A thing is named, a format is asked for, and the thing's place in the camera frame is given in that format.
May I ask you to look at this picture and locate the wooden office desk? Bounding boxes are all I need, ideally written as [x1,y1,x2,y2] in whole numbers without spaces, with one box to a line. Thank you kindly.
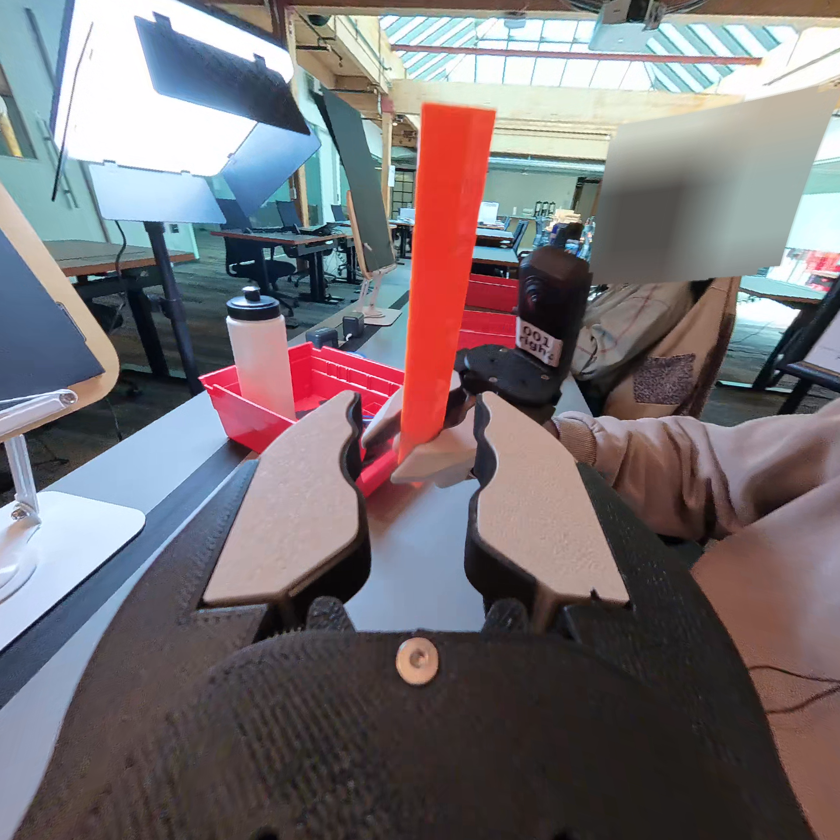
[42,239,196,382]
[211,226,349,306]

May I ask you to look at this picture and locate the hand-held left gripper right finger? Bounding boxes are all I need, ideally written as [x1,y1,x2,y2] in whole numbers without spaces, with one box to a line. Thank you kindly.
[465,392,631,608]

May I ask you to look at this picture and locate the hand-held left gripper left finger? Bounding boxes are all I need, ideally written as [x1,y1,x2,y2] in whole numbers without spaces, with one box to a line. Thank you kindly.
[202,392,371,608]

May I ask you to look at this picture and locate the white water bottle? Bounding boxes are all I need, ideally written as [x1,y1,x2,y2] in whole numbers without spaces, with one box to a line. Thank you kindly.
[226,287,298,422]

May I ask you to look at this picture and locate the person's right forearm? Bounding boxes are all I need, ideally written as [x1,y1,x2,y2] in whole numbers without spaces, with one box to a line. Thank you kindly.
[550,394,840,546]

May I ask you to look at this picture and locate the black board with wooden edge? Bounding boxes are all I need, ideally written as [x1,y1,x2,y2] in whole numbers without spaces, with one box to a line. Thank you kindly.
[320,87,403,327]
[0,187,120,447]

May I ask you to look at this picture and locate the black office chair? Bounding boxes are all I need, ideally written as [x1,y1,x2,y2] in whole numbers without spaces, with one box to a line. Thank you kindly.
[220,197,299,309]

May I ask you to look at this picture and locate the black framed white sign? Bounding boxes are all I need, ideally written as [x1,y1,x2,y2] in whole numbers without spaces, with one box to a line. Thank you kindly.
[751,276,840,416]

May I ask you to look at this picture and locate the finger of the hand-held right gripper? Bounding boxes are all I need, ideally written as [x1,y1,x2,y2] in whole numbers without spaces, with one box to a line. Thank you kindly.
[361,387,406,460]
[390,394,483,490]

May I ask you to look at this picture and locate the studio softbox light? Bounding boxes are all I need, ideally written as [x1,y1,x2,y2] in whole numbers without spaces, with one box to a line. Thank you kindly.
[51,0,322,396]

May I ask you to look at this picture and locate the orange plastic bar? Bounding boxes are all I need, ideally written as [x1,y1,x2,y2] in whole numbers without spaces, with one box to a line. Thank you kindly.
[397,103,496,488]

